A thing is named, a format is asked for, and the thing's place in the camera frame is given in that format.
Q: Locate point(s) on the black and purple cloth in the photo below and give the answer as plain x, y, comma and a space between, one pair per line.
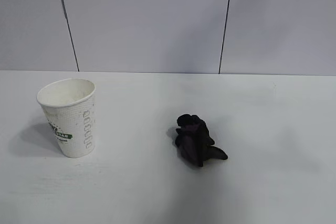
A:
194, 140

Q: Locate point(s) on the white paper coffee cup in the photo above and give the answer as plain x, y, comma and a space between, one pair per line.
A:
76, 129

